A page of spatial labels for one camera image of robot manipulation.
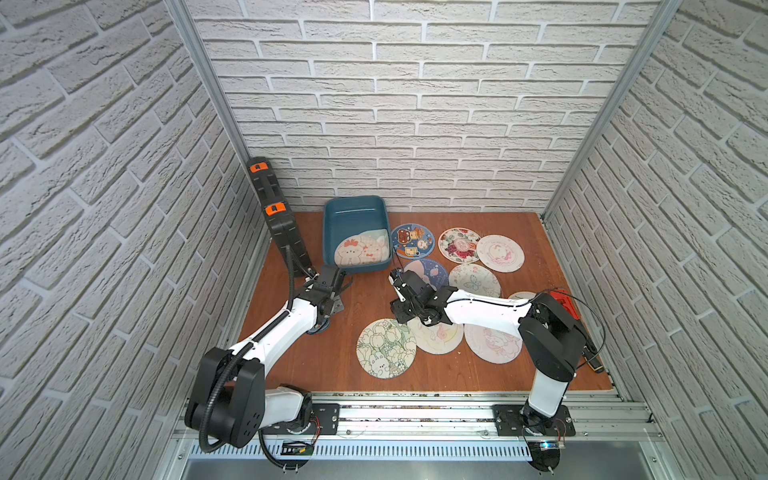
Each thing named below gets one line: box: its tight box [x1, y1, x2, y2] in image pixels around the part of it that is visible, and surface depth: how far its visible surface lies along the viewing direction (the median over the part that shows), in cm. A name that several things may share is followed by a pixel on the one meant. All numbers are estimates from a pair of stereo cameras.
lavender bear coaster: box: [404, 258, 449, 291], surface depth 105 cm
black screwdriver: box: [582, 346, 604, 372], surface depth 85 cm
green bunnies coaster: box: [356, 318, 417, 380], surface depth 87 cm
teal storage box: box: [323, 195, 393, 274], surface depth 113 cm
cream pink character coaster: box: [407, 316, 464, 354], surface depth 89 cm
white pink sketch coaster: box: [476, 234, 526, 273], surface depth 109 cm
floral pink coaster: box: [438, 227, 481, 264], surface depth 112 cm
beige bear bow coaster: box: [334, 228, 388, 267], surface depth 109 cm
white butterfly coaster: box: [448, 263, 502, 298], surface depth 102 cm
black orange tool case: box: [247, 156, 313, 278], surface depth 85 cm
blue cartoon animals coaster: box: [390, 223, 435, 260], surface depth 113 cm
